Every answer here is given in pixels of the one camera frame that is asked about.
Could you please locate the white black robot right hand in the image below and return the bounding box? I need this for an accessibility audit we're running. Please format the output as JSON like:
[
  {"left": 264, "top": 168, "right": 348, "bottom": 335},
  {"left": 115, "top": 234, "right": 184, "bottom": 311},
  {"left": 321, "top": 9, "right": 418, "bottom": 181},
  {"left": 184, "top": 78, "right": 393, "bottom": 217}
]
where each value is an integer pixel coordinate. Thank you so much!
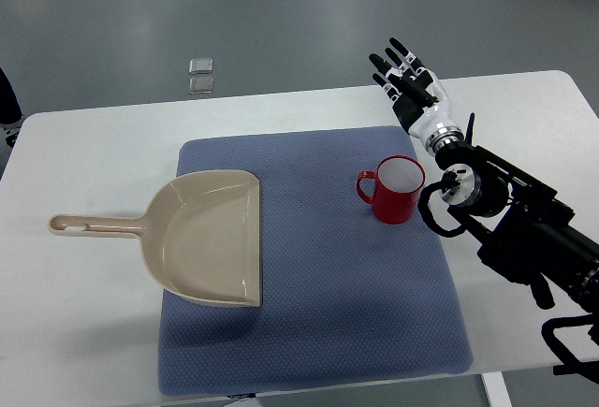
[{"left": 369, "top": 37, "right": 464, "bottom": 155}]

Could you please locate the red cup with handle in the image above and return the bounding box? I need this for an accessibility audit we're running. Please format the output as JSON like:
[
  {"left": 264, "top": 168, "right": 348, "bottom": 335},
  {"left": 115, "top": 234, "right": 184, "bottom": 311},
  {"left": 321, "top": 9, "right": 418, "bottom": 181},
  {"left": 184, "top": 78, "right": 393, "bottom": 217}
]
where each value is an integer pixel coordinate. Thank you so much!
[{"left": 356, "top": 155, "right": 426, "bottom": 225}]

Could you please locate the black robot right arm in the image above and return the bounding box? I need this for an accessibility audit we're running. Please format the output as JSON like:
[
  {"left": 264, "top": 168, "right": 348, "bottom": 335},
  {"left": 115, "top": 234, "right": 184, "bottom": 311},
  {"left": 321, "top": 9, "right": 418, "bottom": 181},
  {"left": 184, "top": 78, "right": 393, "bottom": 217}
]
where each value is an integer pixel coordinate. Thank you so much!
[{"left": 417, "top": 124, "right": 598, "bottom": 382}]

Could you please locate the beige plastic dustpan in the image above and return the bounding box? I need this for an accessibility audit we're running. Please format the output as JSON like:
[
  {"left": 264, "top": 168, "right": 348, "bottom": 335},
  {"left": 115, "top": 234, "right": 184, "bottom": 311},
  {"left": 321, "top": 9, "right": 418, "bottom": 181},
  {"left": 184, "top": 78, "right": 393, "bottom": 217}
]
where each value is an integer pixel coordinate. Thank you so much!
[{"left": 48, "top": 169, "right": 262, "bottom": 308}]

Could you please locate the blue textured mat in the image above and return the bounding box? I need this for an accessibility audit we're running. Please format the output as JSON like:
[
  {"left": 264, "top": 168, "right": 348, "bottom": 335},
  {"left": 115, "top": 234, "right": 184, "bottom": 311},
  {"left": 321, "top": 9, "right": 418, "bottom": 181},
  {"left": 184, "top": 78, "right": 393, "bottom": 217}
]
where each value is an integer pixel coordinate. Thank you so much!
[{"left": 158, "top": 126, "right": 473, "bottom": 396}]

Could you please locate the upper metal floor plate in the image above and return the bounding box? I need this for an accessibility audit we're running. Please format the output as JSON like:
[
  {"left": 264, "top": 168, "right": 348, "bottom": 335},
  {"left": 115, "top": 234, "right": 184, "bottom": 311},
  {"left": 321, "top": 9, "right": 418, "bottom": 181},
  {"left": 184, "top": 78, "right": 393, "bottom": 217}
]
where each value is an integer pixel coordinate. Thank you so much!
[{"left": 188, "top": 57, "right": 213, "bottom": 75}]

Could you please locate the white table leg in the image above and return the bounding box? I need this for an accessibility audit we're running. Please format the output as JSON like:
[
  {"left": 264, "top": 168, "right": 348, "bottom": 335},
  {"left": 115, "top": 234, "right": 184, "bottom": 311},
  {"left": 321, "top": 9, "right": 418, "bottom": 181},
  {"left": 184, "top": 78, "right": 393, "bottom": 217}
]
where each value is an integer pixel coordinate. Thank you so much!
[{"left": 481, "top": 371, "right": 512, "bottom": 407}]

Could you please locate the dark object at left edge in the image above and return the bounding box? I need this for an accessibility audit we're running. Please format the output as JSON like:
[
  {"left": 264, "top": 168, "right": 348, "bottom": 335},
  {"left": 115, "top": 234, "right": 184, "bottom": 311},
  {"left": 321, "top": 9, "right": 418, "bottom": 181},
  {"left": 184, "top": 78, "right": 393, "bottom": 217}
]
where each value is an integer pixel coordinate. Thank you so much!
[{"left": 0, "top": 69, "right": 24, "bottom": 148}]

